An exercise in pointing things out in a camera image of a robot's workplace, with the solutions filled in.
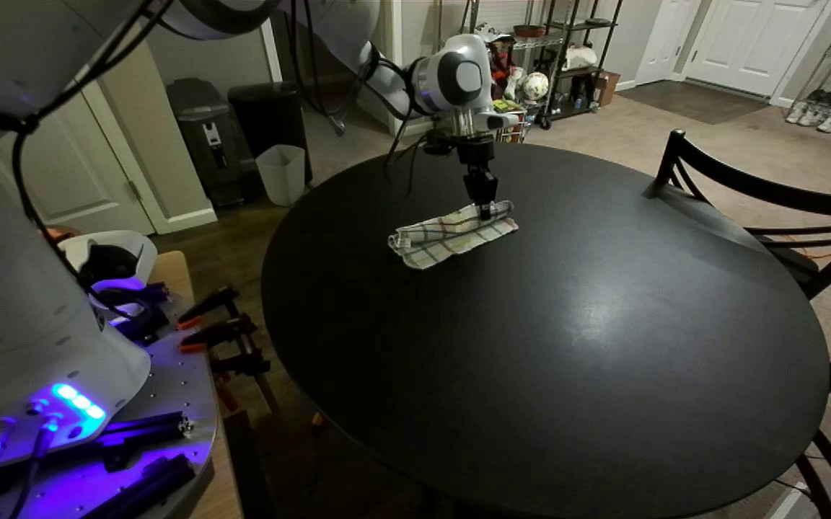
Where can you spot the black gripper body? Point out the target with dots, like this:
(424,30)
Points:
(476,161)

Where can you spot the plaid checked dish towel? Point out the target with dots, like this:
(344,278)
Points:
(445,238)

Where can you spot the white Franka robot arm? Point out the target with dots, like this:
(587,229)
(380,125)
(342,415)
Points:
(13,317)

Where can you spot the white ball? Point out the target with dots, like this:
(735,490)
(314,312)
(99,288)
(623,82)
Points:
(533,86)

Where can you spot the black metal shelving rack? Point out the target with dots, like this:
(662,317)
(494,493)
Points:
(568,59)

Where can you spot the round black dining table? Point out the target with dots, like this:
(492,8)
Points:
(577,336)

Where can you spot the small white waste bin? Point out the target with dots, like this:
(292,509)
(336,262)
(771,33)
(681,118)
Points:
(284,174)

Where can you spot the gray door mat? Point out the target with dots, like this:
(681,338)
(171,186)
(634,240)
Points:
(692,101)

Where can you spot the tall black trash bin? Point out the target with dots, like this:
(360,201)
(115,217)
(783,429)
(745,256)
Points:
(203,144)

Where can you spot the black orange bar clamp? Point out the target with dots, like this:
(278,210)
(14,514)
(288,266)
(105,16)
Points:
(242,364)
(207,305)
(222,336)

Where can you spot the white double door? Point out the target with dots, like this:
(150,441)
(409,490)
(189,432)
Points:
(750,43)

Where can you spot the wooden robot mounting table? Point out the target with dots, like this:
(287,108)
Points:
(180,275)

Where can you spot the white closet door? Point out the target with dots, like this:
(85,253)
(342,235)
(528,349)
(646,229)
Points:
(86,174)

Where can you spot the black metal bar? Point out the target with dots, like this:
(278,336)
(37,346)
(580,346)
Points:
(145,432)
(145,484)

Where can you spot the white plastic container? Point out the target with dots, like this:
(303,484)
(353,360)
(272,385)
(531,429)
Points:
(72,248)

